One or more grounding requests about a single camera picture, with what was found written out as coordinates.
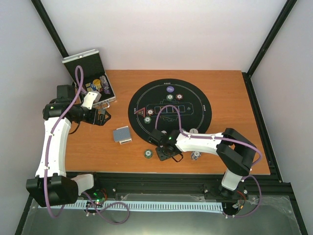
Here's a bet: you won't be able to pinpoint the green poker chip stack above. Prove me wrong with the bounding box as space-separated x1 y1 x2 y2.
144 149 153 159

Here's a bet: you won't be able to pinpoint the brown chip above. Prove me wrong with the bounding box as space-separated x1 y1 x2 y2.
147 109 154 116
176 94 183 100

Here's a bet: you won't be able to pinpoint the red triangular all-in button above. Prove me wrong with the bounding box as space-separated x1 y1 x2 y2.
135 107 146 117

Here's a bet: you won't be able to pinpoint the purple small blind button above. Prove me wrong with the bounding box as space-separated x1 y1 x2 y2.
166 86 175 93

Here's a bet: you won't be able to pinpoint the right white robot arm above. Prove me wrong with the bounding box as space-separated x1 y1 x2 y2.
148 128 260 191

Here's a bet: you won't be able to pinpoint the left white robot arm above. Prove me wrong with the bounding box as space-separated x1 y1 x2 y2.
26 85 111 207

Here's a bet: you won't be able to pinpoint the blue poker chip stack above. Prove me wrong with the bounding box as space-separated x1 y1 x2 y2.
191 151 201 161

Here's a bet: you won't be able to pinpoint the white big blind button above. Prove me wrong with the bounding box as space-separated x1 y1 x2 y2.
189 128 199 134

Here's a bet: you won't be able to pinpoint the chips inside case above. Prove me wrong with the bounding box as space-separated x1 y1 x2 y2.
86 75 112 94

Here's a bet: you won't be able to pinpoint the aluminium poker case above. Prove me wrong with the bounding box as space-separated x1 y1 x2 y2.
62 49 116 109

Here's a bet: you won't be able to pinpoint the round black poker mat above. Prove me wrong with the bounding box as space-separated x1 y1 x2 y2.
128 78 212 141

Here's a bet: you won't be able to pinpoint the light blue cable duct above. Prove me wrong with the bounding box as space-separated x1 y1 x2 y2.
38 200 224 213

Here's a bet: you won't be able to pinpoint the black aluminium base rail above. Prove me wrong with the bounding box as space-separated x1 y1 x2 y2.
95 173 295 202

